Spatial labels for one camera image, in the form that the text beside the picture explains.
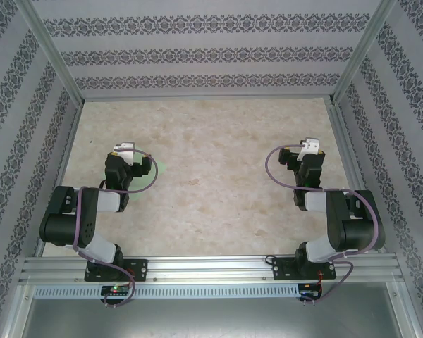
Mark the light green paper sheet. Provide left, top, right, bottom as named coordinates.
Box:
left=126, top=162, right=168, bottom=202

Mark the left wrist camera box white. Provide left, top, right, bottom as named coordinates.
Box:
left=113, top=142, right=135, bottom=165

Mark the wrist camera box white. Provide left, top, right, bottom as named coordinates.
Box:
left=298, top=137, right=321, bottom=162
left=113, top=142, right=135, bottom=165

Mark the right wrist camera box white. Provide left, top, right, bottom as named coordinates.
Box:
left=298, top=137, right=321, bottom=162

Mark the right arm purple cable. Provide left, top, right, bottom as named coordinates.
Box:
left=265, top=142, right=381, bottom=306

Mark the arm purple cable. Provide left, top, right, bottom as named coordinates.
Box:
left=265, top=142, right=381, bottom=306
left=73, top=146, right=159, bottom=310

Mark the aluminium side rail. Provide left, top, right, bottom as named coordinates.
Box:
left=326, top=100, right=379, bottom=254
left=34, top=100, right=85, bottom=258

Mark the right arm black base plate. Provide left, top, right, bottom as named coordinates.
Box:
left=271, top=256, right=338, bottom=282

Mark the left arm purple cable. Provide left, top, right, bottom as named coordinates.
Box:
left=73, top=146, right=159, bottom=310

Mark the aluminium frame post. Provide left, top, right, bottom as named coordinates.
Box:
left=329, top=0, right=398, bottom=104
left=16, top=0, right=85, bottom=104

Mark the aluminium mounting rail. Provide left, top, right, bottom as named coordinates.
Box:
left=19, top=255, right=405, bottom=284

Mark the slotted grey cable duct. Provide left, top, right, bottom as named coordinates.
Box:
left=33, top=283, right=300, bottom=300

